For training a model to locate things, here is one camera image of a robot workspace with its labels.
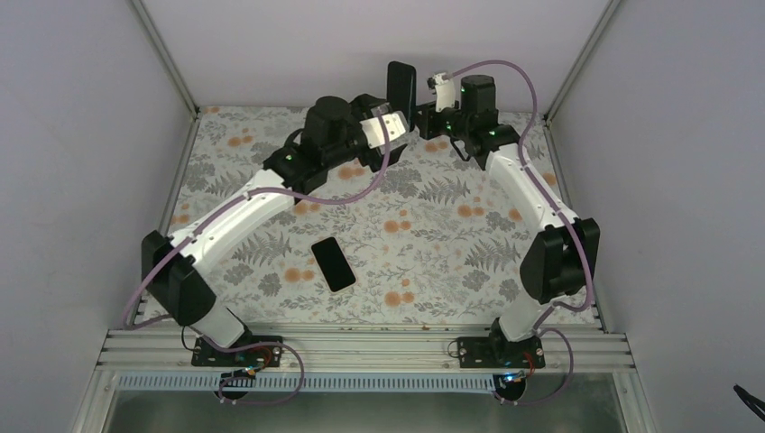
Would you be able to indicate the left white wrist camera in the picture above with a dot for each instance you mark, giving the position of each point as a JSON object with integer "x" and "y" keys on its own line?
{"x": 387, "y": 128}

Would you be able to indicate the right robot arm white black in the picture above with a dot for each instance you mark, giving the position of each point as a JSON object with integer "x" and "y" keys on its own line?
{"x": 557, "y": 271}

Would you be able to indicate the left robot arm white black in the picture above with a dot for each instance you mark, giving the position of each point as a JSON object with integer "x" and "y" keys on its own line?
{"x": 335, "y": 131}

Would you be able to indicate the black object at edge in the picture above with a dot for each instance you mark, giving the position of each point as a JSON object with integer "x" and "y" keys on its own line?
{"x": 754, "y": 404}

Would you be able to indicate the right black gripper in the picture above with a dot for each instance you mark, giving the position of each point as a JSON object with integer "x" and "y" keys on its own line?
{"x": 426, "y": 126}

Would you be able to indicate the aluminium mounting rail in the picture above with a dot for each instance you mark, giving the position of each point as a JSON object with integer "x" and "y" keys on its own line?
{"x": 358, "y": 348}

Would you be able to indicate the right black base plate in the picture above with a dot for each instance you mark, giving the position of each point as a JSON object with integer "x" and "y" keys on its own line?
{"x": 476, "y": 352}

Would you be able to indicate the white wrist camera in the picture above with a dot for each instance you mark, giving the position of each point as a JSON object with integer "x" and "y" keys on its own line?
{"x": 442, "y": 85}
{"x": 387, "y": 128}

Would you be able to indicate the white slotted cable duct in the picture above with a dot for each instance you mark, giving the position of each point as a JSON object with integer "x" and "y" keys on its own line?
{"x": 312, "y": 382}

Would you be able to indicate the floral patterned table mat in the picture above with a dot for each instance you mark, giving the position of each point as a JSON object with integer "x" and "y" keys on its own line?
{"x": 438, "y": 242}

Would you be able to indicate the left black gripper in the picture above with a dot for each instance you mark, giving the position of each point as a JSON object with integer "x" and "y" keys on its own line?
{"x": 364, "y": 104}

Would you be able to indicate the phone with beige case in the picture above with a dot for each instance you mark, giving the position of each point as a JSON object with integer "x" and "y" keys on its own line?
{"x": 332, "y": 262}

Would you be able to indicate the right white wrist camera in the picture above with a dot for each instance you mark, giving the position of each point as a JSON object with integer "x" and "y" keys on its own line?
{"x": 442, "y": 85}

